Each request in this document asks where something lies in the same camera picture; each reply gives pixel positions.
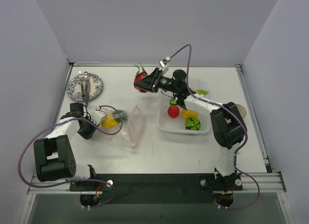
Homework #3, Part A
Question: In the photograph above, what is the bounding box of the white plastic basket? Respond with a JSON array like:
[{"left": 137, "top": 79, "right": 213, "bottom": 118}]
[{"left": 157, "top": 92, "right": 211, "bottom": 134}]

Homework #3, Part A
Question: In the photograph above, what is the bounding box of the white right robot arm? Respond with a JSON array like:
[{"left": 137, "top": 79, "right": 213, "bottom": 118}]
[{"left": 133, "top": 68, "right": 247, "bottom": 189}]

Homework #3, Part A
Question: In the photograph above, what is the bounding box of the metal fork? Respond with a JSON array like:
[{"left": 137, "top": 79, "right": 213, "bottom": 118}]
[{"left": 78, "top": 71, "right": 85, "bottom": 100}]

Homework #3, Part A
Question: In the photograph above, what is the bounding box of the metal spoon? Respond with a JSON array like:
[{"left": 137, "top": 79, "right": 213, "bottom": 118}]
[{"left": 84, "top": 71, "right": 90, "bottom": 106}]

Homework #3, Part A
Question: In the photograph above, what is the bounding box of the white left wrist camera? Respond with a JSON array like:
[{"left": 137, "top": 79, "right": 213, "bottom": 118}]
[{"left": 90, "top": 110, "right": 107, "bottom": 125}]

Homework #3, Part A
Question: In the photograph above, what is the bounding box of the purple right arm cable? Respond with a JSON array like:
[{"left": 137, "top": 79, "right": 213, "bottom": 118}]
[{"left": 166, "top": 44, "right": 261, "bottom": 210}]

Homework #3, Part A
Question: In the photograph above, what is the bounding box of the cream mug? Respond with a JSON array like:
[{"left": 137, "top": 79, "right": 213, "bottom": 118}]
[{"left": 236, "top": 104, "right": 247, "bottom": 118}]

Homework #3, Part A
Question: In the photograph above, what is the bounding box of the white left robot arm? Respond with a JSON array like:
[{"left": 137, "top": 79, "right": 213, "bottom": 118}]
[{"left": 33, "top": 102, "right": 98, "bottom": 191}]

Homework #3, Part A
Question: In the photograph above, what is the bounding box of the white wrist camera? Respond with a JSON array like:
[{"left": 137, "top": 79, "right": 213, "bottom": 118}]
[
  {"left": 90, "top": 110, "right": 107, "bottom": 125},
  {"left": 159, "top": 56, "right": 171, "bottom": 75}
]

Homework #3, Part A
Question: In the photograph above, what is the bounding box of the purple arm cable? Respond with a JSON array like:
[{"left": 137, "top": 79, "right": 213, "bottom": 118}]
[
  {"left": 166, "top": 44, "right": 261, "bottom": 210},
  {"left": 18, "top": 104, "right": 124, "bottom": 208}
]

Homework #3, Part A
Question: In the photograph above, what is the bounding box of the dark green fake avocado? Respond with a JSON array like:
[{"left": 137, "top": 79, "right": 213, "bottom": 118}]
[{"left": 112, "top": 110, "right": 128, "bottom": 122}]

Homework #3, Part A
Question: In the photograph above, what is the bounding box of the green fake watermelon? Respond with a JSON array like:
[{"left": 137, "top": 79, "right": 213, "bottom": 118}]
[{"left": 185, "top": 117, "right": 201, "bottom": 131}]

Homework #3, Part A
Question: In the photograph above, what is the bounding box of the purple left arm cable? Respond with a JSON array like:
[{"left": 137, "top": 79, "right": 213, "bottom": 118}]
[{"left": 18, "top": 104, "right": 124, "bottom": 208}]

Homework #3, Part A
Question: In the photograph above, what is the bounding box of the aluminium front rail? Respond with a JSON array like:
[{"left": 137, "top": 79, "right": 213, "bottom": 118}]
[{"left": 28, "top": 173, "right": 286, "bottom": 195}]

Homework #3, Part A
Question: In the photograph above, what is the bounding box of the red fake dragon fruit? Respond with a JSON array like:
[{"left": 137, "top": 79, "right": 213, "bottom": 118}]
[{"left": 133, "top": 64, "right": 149, "bottom": 93}]

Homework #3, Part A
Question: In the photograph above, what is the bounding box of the yellow fake lemon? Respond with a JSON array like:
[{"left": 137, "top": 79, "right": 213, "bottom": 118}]
[{"left": 181, "top": 110, "right": 198, "bottom": 119}]

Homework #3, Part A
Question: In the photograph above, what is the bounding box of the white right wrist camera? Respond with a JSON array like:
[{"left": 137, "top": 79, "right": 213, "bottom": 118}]
[{"left": 159, "top": 56, "right": 171, "bottom": 75}]

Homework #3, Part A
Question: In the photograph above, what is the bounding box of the white fake cauliflower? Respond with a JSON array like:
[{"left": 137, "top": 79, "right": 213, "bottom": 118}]
[{"left": 193, "top": 89, "right": 209, "bottom": 96}]

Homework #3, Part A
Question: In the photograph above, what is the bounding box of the clear zip top bag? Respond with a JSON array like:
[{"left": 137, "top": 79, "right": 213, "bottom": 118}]
[{"left": 95, "top": 105, "right": 145, "bottom": 148}]

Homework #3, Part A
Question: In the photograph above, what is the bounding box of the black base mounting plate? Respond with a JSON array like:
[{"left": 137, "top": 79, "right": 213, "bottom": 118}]
[{"left": 69, "top": 173, "right": 243, "bottom": 206}]

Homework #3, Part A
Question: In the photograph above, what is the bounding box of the blue patterned plate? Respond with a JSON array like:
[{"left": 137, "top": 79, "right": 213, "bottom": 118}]
[{"left": 66, "top": 73, "right": 103, "bottom": 102}]

